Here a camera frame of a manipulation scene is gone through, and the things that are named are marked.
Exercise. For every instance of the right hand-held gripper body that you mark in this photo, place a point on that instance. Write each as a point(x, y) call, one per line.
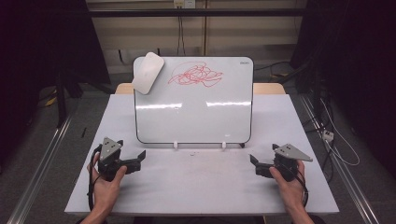
point(288, 154)

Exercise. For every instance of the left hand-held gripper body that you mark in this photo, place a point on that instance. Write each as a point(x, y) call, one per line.
point(109, 149)

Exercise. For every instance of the white dry-erase whiteboard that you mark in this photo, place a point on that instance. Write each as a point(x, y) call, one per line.
point(193, 121)

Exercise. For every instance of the white magnetic board eraser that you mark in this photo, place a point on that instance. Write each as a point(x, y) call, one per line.
point(147, 74)

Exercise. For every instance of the person's right hand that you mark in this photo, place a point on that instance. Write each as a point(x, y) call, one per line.
point(291, 193)

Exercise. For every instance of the person's left hand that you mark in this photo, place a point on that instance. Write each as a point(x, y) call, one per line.
point(104, 194)

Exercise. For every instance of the black whiteboard foot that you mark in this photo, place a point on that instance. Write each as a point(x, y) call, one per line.
point(242, 145)

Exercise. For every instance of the black pen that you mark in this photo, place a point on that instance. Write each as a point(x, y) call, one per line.
point(83, 132)

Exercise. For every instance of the white whiteboard foot clip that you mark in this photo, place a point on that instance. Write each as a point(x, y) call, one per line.
point(176, 145)
point(223, 145)

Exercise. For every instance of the white power adapter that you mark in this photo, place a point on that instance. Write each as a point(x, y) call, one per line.
point(328, 135)

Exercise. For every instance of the black metal stand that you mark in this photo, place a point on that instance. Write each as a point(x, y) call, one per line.
point(61, 102)

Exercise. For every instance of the thin brass pole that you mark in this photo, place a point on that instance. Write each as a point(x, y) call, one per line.
point(205, 28)

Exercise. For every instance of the black horizontal bar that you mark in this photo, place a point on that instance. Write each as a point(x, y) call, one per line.
point(193, 12)

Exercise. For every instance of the aluminium floor rail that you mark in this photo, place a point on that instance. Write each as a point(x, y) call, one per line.
point(342, 168)
point(40, 168)

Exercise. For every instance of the white wall socket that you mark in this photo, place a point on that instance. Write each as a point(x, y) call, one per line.
point(184, 3)

